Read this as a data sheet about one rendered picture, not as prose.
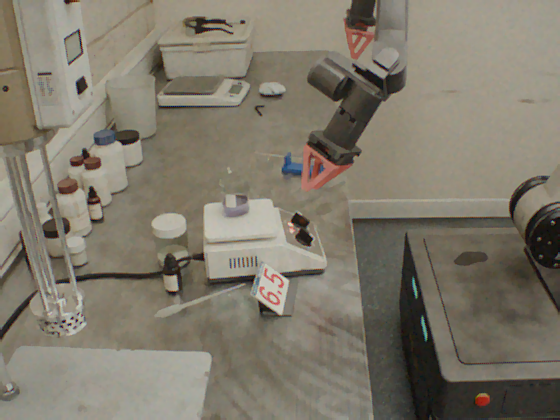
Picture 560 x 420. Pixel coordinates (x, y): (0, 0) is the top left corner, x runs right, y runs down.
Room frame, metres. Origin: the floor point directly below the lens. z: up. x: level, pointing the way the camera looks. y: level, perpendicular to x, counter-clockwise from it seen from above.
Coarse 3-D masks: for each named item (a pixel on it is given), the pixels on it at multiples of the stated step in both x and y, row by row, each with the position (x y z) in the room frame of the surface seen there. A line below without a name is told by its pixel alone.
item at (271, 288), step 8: (264, 272) 0.82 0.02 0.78; (272, 272) 0.83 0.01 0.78; (264, 280) 0.80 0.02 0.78; (272, 280) 0.81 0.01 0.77; (280, 280) 0.83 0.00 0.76; (264, 288) 0.78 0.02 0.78; (272, 288) 0.80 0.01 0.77; (280, 288) 0.81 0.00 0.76; (264, 296) 0.77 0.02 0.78; (272, 296) 0.78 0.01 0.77; (280, 296) 0.79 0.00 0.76; (272, 304) 0.76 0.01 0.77; (280, 304) 0.77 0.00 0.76
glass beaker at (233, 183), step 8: (232, 168) 0.96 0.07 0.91; (224, 176) 0.94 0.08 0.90; (232, 176) 0.95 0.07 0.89; (240, 176) 0.95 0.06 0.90; (248, 176) 0.92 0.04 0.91; (224, 184) 0.91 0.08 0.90; (232, 184) 0.90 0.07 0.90; (240, 184) 0.91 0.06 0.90; (224, 192) 0.91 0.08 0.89; (232, 192) 0.90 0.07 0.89; (240, 192) 0.90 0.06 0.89; (248, 192) 0.92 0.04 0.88; (224, 200) 0.91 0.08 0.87; (232, 200) 0.90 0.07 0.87; (240, 200) 0.90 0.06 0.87; (248, 200) 0.92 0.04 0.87; (224, 208) 0.91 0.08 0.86; (232, 208) 0.90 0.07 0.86; (240, 208) 0.90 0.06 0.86; (248, 208) 0.92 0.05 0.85; (224, 216) 0.91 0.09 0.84; (232, 216) 0.90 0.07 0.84; (240, 216) 0.90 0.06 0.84
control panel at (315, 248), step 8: (280, 216) 0.95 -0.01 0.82; (288, 216) 0.96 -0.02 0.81; (312, 224) 0.97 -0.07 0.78; (288, 232) 0.90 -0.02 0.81; (296, 232) 0.91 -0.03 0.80; (312, 232) 0.94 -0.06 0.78; (288, 240) 0.87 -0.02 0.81; (296, 240) 0.88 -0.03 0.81; (304, 248) 0.87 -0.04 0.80; (312, 248) 0.88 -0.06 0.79; (320, 248) 0.89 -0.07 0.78; (320, 256) 0.86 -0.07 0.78
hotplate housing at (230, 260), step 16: (240, 240) 0.86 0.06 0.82; (256, 240) 0.86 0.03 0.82; (272, 240) 0.86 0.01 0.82; (192, 256) 0.88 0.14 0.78; (208, 256) 0.84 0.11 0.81; (224, 256) 0.84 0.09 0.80; (240, 256) 0.85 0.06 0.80; (256, 256) 0.85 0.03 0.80; (272, 256) 0.85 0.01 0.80; (288, 256) 0.85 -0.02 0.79; (304, 256) 0.85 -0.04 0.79; (208, 272) 0.84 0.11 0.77; (224, 272) 0.84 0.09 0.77; (240, 272) 0.84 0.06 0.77; (256, 272) 0.85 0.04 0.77; (288, 272) 0.86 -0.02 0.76; (304, 272) 0.86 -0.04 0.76; (320, 272) 0.86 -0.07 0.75
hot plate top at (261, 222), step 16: (208, 208) 0.95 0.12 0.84; (256, 208) 0.94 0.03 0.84; (272, 208) 0.94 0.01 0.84; (208, 224) 0.89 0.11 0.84; (224, 224) 0.89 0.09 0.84; (240, 224) 0.89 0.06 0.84; (256, 224) 0.88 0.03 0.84; (272, 224) 0.88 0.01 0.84; (208, 240) 0.85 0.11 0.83; (224, 240) 0.85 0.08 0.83
